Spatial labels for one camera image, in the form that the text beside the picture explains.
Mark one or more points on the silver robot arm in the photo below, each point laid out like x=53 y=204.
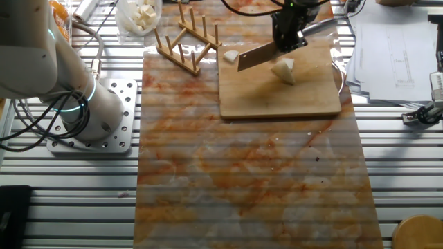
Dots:
x=27 y=52

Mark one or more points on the wooden cutting board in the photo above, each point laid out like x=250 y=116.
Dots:
x=249 y=97

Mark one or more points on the wooden dish rack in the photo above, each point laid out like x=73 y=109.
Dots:
x=180 y=57

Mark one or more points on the white radish slice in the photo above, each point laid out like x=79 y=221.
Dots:
x=230 y=56
x=289 y=63

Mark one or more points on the small clamp mounted camera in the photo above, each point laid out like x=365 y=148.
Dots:
x=427 y=110

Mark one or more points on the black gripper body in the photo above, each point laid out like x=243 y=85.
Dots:
x=289 y=20

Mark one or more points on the plastic bag of radish chunks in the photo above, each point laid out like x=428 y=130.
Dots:
x=138 y=17

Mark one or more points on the black box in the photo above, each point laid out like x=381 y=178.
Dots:
x=14 y=214

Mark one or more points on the orange fruit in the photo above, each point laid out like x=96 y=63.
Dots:
x=60 y=10

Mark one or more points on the white paper stack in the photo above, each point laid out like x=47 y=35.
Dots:
x=398 y=58

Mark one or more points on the clear plastic fruit container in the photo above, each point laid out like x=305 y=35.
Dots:
x=65 y=26

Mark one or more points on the wooden mug tree stand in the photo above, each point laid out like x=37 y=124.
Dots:
x=418 y=233

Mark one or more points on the steel cleaver knife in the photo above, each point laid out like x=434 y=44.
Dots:
x=256 y=57

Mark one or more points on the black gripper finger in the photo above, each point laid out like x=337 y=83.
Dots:
x=299 y=41
x=282 y=44

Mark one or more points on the marble pattern table mat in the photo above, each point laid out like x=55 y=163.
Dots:
x=242 y=180

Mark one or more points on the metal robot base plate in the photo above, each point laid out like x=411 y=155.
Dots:
x=121 y=103

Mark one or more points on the white plastic wrap roll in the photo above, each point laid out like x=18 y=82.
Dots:
x=84 y=10

